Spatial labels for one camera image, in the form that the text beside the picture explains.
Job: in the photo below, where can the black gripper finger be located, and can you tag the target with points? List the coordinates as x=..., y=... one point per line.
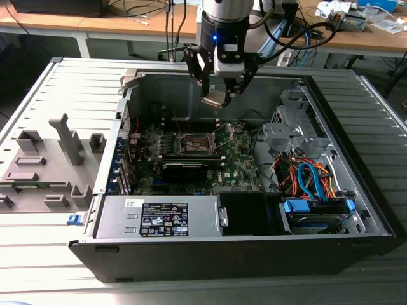
x=246, y=74
x=206, y=85

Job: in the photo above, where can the silver square CPU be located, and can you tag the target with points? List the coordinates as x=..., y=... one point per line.
x=214, y=98

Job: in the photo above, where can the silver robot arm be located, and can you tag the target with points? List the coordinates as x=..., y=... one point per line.
x=225, y=9

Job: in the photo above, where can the CPU socket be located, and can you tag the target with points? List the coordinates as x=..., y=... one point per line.
x=195, y=143

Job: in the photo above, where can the white power strip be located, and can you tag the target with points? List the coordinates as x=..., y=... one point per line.
x=284, y=59

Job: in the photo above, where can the silver metal disk bay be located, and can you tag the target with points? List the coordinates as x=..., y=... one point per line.
x=286, y=130

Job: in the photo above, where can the black desktop box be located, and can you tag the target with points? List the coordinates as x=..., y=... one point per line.
x=291, y=19

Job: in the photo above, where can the green motherboard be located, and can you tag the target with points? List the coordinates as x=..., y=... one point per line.
x=235, y=165

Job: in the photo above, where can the black graphics card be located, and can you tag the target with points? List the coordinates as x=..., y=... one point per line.
x=184, y=173

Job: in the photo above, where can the wooden desk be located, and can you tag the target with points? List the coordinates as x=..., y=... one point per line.
x=47, y=22
x=349, y=39

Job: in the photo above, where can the grey electronic device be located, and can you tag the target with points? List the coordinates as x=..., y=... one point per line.
x=351, y=22

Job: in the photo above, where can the black plastic shroud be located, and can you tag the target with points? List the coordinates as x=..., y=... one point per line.
x=241, y=213

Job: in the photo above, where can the hard disk blue carrier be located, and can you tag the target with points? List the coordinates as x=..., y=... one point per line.
x=297, y=206

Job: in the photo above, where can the blue cardboard box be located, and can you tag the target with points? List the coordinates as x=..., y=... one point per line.
x=378, y=4

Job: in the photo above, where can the black equipment box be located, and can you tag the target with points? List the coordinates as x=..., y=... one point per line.
x=57, y=8

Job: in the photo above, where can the grey power supply unit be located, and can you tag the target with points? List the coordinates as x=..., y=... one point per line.
x=121, y=219

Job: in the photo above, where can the grey parts rack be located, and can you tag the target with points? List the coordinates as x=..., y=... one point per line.
x=54, y=149

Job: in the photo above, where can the black PC case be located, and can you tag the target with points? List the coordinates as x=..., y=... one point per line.
x=222, y=260

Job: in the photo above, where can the blue plastic latch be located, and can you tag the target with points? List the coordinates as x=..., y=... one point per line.
x=74, y=220

